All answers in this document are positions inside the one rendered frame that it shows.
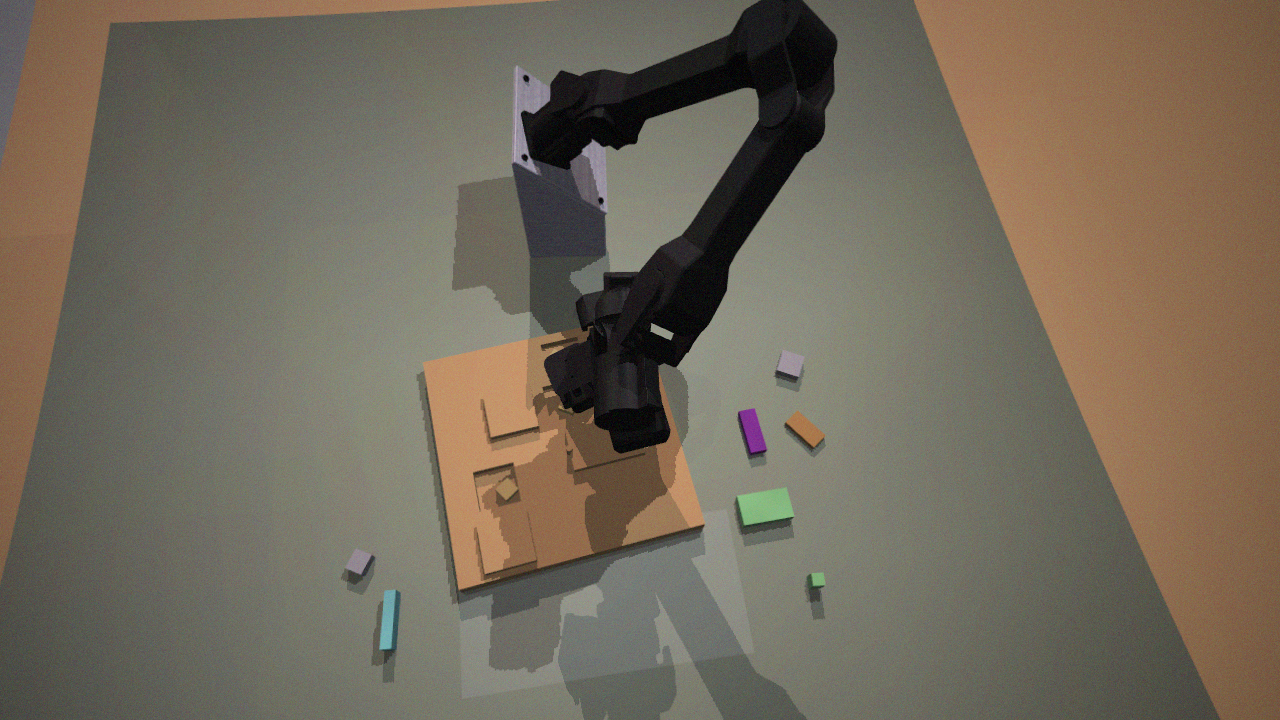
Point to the green rectangular block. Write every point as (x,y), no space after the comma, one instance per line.
(764,507)

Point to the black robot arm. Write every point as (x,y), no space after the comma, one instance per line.
(777,47)

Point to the purple rectangular block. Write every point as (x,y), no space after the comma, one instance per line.
(752,431)

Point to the light blue rectangular bar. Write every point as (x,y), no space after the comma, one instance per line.
(389,634)

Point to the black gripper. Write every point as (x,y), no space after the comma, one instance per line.
(659,430)

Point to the orange rectangular block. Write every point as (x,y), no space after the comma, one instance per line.
(805,429)

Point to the orange square puzzle board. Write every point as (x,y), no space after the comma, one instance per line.
(495,415)

